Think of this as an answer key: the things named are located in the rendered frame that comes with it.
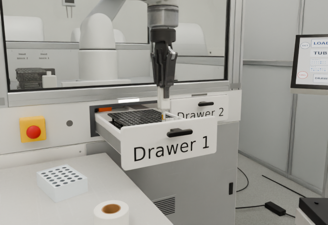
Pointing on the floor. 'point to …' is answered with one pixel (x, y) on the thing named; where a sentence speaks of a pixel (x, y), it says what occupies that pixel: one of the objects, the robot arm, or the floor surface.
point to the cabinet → (168, 177)
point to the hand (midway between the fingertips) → (163, 97)
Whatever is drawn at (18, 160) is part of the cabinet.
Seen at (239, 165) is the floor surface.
